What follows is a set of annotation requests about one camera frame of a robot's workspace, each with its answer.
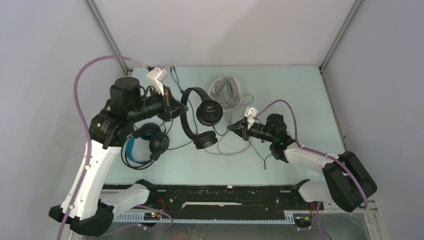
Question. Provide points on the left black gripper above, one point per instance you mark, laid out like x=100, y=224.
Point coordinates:
x=171, y=108

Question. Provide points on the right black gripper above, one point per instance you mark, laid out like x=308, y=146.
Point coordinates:
x=241, y=128

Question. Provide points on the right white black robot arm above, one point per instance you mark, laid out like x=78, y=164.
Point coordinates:
x=347, y=182

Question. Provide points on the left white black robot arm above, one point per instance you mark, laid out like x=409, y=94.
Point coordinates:
x=83, y=209

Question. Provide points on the white headphones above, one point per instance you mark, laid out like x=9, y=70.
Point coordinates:
x=229, y=87

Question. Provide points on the black blue headphones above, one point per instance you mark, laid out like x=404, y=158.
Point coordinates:
x=158, y=144

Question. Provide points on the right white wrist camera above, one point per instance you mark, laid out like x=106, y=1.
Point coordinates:
x=250, y=114

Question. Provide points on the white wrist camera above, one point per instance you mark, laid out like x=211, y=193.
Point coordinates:
x=156, y=76
x=250, y=114

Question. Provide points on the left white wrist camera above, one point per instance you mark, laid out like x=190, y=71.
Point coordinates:
x=156, y=76

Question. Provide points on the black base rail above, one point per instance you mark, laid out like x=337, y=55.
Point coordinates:
x=225, y=203

